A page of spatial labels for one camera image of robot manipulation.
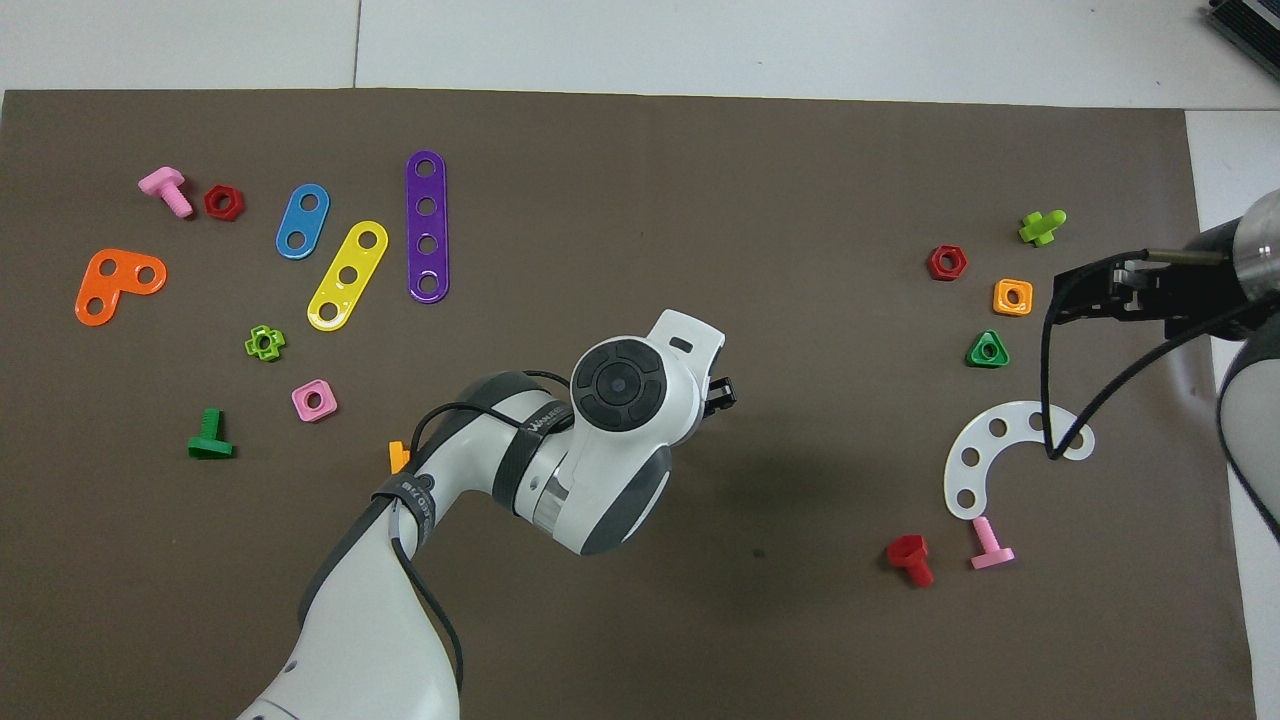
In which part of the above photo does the dark green plastic screw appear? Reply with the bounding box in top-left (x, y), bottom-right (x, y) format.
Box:
top-left (187, 407), bottom-right (236, 461)

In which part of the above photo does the black ribbed device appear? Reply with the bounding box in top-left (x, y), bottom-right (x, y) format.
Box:
top-left (1204, 0), bottom-right (1280, 57)

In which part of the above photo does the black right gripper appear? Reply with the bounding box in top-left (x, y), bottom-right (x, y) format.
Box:
top-left (1053, 220), bottom-right (1253, 343)

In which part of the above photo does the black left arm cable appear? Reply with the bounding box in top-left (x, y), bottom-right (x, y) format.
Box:
top-left (388, 369), bottom-right (573, 693)

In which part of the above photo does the pink square plastic nut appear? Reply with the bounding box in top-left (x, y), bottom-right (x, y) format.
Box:
top-left (291, 379), bottom-right (339, 424)

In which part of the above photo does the yellow three-hole plastic plate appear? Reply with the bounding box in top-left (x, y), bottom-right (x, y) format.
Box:
top-left (306, 220), bottom-right (390, 333)

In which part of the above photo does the white curved plastic plate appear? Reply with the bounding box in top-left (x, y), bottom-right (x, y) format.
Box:
top-left (943, 400), bottom-right (1097, 522)

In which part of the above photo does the orange heart-shaped plastic plate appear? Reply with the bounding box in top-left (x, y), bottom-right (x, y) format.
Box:
top-left (74, 248), bottom-right (169, 328)

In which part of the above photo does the red hexagonal plastic screw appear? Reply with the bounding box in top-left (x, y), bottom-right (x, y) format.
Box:
top-left (886, 534), bottom-right (936, 589)

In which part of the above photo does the lime green cross screw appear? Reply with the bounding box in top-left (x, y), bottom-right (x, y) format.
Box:
top-left (1017, 209), bottom-right (1069, 247)

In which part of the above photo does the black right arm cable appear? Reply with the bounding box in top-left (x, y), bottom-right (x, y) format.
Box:
top-left (1039, 250), bottom-right (1280, 463)

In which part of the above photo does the purple four-hole plastic plate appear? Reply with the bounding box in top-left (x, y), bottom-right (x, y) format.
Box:
top-left (405, 150), bottom-right (451, 304)

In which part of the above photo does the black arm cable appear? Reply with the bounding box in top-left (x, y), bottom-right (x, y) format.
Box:
top-left (388, 369), bottom-right (573, 693)
top-left (1039, 250), bottom-right (1280, 463)

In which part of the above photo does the green triangular plastic nut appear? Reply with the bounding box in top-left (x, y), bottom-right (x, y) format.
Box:
top-left (965, 329), bottom-right (1012, 369)

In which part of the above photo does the brown table mat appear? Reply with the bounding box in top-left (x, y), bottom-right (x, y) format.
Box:
top-left (0, 88), bottom-right (1259, 720)

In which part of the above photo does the pink plastic screw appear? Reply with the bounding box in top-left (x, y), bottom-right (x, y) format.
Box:
top-left (137, 166), bottom-right (195, 220)
top-left (969, 515), bottom-right (1017, 572)

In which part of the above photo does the blue two-hole plastic plate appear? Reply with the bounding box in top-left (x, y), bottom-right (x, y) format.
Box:
top-left (275, 183), bottom-right (332, 261)

